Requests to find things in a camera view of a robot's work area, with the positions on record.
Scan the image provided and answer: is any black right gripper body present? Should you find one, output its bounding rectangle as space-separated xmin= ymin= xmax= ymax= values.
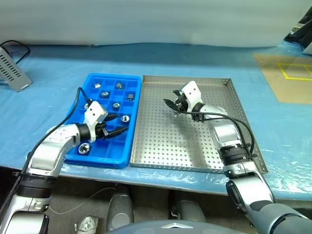
xmin=175 ymin=93 xmax=190 ymax=114

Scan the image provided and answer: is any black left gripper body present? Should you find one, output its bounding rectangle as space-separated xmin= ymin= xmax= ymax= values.
xmin=95 ymin=121 xmax=110 ymax=142

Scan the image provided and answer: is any blue compartment tray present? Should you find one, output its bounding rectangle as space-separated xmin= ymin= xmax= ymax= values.
xmin=63 ymin=73 xmax=143 ymax=169

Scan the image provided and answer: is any grey device with cable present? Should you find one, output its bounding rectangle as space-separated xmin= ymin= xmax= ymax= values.
xmin=0 ymin=47 xmax=33 ymax=93

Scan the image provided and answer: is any perforated metal tray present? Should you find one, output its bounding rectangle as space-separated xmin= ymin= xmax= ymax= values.
xmin=130 ymin=75 xmax=269 ymax=174

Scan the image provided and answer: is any dark grey rounded cylinder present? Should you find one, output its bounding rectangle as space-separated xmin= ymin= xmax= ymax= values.
xmin=107 ymin=191 xmax=135 ymax=231
xmin=179 ymin=199 xmax=208 ymax=222

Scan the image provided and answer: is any crumpled white paper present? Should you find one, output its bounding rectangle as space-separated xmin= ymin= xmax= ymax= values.
xmin=74 ymin=215 xmax=100 ymax=233

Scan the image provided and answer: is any grey-blue robot torso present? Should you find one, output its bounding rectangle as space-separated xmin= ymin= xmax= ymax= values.
xmin=103 ymin=219 xmax=247 ymax=234

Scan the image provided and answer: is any brown cardboard mat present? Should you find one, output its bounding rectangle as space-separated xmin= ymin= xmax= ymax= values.
xmin=253 ymin=53 xmax=312 ymax=104

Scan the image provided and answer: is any black and white equipment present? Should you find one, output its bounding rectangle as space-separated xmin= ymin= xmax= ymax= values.
xmin=284 ymin=6 xmax=312 ymax=53

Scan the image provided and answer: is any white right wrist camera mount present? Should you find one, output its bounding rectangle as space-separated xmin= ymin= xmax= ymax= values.
xmin=181 ymin=81 xmax=203 ymax=112

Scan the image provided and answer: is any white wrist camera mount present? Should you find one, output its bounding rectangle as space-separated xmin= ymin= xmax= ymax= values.
xmin=181 ymin=81 xmax=203 ymax=112
xmin=83 ymin=101 xmax=109 ymax=143

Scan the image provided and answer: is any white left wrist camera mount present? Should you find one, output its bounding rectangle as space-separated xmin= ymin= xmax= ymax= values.
xmin=83 ymin=101 xmax=109 ymax=143

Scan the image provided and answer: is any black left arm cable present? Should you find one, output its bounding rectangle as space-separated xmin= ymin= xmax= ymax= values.
xmin=0 ymin=87 xmax=93 ymax=213

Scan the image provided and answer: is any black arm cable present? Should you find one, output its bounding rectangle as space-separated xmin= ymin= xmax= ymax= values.
xmin=0 ymin=87 xmax=93 ymax=213
xmin=174 ymin=108 xmax=258 ymax=159

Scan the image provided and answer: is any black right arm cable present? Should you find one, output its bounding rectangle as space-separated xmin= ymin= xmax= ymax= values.
xmin=174 ymin=108 xmax=258 ymax=159

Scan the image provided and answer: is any thin white wire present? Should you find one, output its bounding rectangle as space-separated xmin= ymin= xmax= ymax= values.
xmin=49 ymin=187 xmax=119 ymax=215

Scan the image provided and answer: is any black power cable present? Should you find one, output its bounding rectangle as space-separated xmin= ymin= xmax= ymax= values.
xmin=0 ymin=40 xmax=31 ymax=66

